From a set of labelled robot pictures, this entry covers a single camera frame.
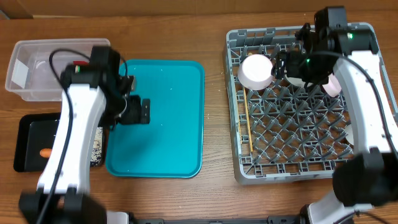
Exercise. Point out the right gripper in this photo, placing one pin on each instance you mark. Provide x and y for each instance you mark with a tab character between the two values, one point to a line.
294	62

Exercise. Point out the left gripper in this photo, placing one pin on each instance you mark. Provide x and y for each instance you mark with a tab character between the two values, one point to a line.
134	114

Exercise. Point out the white bowl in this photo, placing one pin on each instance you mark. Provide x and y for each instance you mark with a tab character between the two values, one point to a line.
295	81

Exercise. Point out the pink dinner plate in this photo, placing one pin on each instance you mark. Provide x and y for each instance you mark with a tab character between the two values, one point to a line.
332	88

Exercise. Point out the pink bowl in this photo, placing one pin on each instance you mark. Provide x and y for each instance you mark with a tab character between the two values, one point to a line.
254	72

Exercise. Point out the peanuts and rice scraps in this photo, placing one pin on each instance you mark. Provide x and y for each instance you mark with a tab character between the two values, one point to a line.
97	152

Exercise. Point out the white cup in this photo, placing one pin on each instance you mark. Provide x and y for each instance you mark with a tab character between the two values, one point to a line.
349	134

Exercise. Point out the red snack wrapper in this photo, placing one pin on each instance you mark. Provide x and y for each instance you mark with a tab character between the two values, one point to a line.
80	62

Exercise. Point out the wooden chopstick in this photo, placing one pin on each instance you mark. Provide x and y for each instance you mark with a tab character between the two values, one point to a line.
239	130
247	119

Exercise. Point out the orange carrot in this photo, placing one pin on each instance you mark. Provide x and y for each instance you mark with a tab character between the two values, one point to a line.
46	153

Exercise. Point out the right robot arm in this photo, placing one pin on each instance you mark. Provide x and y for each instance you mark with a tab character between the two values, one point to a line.
332	47

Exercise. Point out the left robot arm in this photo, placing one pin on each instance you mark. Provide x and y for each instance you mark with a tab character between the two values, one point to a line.
93	94

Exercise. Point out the grey dishwasher rack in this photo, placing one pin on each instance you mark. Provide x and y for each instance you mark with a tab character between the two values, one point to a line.
297	133

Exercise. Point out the teal serving tray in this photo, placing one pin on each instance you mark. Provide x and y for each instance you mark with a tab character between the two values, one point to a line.
171	145

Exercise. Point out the black tray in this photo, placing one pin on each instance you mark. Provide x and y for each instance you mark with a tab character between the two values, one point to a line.
36	132

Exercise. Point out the clear plastic bin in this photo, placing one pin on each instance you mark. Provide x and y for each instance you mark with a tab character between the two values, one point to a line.
29	74

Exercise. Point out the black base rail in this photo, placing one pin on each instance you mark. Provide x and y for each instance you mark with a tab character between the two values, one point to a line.
284	219

